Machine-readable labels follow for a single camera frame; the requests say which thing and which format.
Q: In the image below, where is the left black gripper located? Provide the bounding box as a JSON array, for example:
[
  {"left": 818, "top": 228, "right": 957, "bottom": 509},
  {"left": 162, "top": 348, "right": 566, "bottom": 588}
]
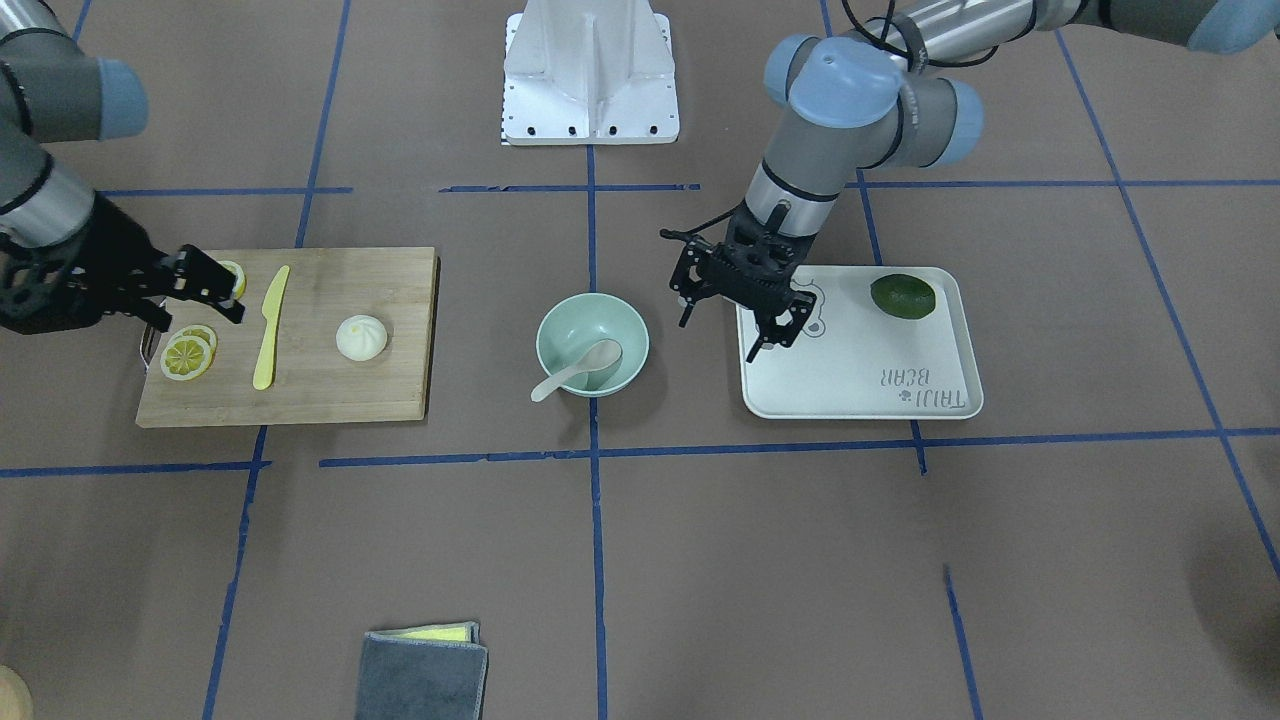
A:
[{"left": 668, "top": 205, "right": 817, "bottom": 363}]

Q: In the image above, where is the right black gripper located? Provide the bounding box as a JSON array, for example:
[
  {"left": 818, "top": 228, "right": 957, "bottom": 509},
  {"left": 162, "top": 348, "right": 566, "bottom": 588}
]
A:
[{"left": 1, "top": 195, "right": 244, "bottom": 334}]

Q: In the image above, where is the white ceramic spoon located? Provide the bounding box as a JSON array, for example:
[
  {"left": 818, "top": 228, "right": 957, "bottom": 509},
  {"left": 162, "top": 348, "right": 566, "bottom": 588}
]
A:
[{"left": 530, "top": 340, "right": 623, "bottom": 402}]

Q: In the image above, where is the white steamed bun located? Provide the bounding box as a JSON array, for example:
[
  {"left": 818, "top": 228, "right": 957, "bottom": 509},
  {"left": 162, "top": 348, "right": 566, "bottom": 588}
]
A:
[{"left": 335, "top": 314, "right": 390, "bottom": 363}]

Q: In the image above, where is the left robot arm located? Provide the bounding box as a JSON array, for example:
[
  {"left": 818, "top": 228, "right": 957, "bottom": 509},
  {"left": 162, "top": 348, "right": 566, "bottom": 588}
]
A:
[{"left": 662, "top": 1, "right": 1279, "bottom": 359}]

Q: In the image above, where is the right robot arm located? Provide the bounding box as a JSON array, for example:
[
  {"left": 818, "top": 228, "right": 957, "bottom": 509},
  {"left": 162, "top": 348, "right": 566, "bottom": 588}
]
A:
[{"left": 1, "top": 1, "right": 244, "bottom": 334}]

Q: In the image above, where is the light green bowl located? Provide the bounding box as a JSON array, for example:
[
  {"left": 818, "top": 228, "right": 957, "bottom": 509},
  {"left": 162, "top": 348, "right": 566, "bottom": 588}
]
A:
[{"left": 535, "top": 293, "right": 650, "bottom": 398}]

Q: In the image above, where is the lemon slice upper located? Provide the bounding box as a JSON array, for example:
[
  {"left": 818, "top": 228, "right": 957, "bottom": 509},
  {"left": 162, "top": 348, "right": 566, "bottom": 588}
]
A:
[{"left": 219, "top": 260, "right": 247, "bottom": 300}]

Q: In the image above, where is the lemon slice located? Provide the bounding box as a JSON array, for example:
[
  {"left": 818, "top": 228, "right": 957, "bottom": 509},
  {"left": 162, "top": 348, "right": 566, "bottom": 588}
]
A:
[
  {"left": 219, "top": 260, "right": 247, "bottom": 300},
  {"left": 160, "top": 334, "right": 215, "bottom": 380},
  {"left": 172, "top": 324, "right": 218, "bottom": 351}
]

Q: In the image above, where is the lemon slice lower back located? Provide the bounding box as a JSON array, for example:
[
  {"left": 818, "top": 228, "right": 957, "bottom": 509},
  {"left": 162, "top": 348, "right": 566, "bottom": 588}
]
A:
[{"left": 172, "top": 324, "right": 218, "bottom": 351}]

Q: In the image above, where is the lemon slice lower front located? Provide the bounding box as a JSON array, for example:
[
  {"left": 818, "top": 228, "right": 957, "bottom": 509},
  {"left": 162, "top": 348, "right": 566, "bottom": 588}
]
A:
[{"left": 160, "top": 334, "right": 215, "bottom": 380}]

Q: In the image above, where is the yellow plastic knife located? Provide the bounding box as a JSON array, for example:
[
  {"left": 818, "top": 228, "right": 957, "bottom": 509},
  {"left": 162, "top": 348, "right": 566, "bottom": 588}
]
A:
[{"left": 252, "top": 265, "right": 291, "bottom": 391}]

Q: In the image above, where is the cream bear tray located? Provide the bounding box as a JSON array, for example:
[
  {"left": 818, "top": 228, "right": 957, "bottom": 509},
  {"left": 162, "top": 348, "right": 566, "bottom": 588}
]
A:
[{"left": 736, "top": 265, "right": 986, "bottom": 420}]

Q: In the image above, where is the bamboo cutting board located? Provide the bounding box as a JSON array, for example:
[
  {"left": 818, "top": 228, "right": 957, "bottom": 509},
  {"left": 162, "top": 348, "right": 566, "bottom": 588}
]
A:
[{"left": 136, "top": 247, "right": 439, "bottom": 428}]

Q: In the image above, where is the dark green avocado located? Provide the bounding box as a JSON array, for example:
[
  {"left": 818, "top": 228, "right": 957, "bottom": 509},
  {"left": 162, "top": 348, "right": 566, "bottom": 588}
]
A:
[{"left": 870, "top": 273, "right": 937, "bottom": 320}]

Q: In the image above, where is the yellow sponge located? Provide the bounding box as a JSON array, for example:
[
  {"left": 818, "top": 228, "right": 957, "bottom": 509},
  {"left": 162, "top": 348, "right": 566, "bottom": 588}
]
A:
[{"left": 381, "top": 623, "right": 475, "bottom": 643}]

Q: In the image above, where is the grey folded cloth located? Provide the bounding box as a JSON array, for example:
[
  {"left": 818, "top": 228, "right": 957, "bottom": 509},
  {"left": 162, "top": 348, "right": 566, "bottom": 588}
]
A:
[{"left": 355, "top": 621, "right": 488, "bottom": 719}]

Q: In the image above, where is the wooden stand base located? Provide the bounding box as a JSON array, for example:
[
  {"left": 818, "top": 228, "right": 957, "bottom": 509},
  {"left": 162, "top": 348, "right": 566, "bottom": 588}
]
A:
[{"left": 0, "top": 665, "right": 35, "bottom": 720}]

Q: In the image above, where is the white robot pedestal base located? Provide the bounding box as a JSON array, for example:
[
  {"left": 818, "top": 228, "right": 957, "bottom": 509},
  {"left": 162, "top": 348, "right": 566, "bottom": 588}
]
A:
[{"left": 500, "top": 1, "right": 681, "bottom": 146}]

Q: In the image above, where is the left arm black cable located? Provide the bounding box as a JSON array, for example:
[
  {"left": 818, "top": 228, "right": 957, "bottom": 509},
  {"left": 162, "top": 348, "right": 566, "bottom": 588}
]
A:
[{"left": 660, "top": 0, "right": 1041, "bottom": 246}]

